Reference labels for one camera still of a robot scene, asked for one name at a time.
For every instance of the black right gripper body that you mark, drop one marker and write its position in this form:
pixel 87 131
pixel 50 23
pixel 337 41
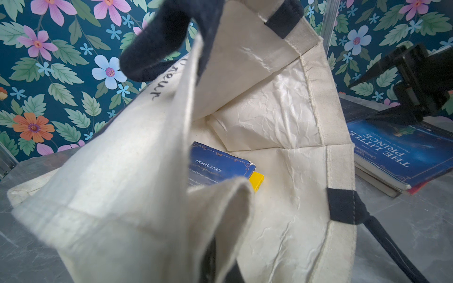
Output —
pixel 427 79

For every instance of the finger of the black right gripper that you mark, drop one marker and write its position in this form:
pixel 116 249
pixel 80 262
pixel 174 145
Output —
pixel 384 64
pixel 399 115

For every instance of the blue green spine book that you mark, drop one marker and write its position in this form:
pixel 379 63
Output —
pixel 401 156

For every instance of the maroon grid cover book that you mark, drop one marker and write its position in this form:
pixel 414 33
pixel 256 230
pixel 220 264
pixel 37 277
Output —
pixel 413 190

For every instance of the yellow spine book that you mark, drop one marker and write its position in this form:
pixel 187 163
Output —
pixel 256 179

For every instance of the cream canvas tote bag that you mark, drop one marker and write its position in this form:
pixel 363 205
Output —
pixel 248 78

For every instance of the blue green Animal Farm book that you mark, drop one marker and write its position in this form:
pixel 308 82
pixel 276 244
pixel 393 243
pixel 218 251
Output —
pixel 209 166

